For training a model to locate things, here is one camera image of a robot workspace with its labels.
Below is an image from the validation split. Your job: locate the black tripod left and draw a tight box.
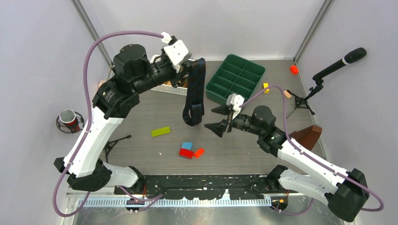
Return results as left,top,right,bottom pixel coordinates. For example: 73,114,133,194
104,135,131,163

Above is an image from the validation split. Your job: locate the white perforated basket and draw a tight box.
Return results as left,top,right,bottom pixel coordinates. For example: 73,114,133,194
150,54,188,96

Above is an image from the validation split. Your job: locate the black handheld microphone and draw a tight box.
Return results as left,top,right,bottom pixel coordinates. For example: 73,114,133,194
312,47,367,84

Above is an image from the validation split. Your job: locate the red silver studio microphone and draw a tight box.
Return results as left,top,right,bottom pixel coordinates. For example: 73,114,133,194
56,109,85,134

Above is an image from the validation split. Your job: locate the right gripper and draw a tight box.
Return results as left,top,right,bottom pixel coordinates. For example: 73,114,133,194
205,103,264,138

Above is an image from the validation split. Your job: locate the black microphone tripod right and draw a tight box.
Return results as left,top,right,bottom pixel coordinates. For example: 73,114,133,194
286,78,323,118

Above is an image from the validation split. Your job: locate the red block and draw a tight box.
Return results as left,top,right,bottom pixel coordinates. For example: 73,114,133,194
178,148,195,159

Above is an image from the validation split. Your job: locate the blue block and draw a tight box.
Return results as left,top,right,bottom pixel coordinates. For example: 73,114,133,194
181,142,192,150

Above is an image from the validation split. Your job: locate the purple cable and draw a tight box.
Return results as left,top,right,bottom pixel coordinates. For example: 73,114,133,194
238,85,385,217
52,30,166,218

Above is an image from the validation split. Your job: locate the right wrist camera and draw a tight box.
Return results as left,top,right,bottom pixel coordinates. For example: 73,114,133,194
226,93,245,119

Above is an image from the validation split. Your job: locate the tan small block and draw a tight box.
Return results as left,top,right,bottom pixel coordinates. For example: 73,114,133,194
283,90,292,99

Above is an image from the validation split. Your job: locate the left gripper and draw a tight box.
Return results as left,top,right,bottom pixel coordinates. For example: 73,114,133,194
132,59,196,95

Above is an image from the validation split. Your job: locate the green divided tray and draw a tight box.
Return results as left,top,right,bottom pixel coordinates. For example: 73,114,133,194
205,54,266,105

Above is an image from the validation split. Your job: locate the yellow block near tray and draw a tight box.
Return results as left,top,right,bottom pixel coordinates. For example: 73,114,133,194
263,82,269,93

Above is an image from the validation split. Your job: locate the pile of patterned ties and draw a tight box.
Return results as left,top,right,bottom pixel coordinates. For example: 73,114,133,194
163,70,189,88

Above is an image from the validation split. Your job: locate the orange-red small block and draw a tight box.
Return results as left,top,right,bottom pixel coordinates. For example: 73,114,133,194
194,148,205,158

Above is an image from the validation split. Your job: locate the lime green flat block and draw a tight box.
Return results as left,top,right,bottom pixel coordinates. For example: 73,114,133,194
151,126,171,137

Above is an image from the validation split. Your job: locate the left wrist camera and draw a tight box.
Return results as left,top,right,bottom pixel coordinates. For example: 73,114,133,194
161,32,191,73

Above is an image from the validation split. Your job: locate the navy brown striped tie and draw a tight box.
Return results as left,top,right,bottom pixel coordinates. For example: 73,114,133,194
182,58,206,127

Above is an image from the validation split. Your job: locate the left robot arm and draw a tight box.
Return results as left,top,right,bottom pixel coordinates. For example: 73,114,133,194
54,40,196,194

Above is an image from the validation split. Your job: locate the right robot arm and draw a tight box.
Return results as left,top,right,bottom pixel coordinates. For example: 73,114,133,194
205,105,369,222

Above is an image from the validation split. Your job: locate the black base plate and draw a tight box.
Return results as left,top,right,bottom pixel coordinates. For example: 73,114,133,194
126,174,296,200

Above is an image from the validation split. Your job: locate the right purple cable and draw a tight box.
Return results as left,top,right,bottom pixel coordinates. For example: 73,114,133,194
238,85,385,217

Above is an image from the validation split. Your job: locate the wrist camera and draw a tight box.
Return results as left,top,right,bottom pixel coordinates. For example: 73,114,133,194
161,32,191,73
226,93,245,119

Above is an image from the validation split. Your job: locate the peach cylinder handle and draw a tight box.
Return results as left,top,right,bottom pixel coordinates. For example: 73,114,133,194
98,80,106,87

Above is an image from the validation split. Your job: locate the orange block in corner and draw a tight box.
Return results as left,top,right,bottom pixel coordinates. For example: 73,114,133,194
290,65,299,75

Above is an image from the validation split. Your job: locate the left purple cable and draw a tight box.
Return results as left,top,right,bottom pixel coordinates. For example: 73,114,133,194
52,30,166,218

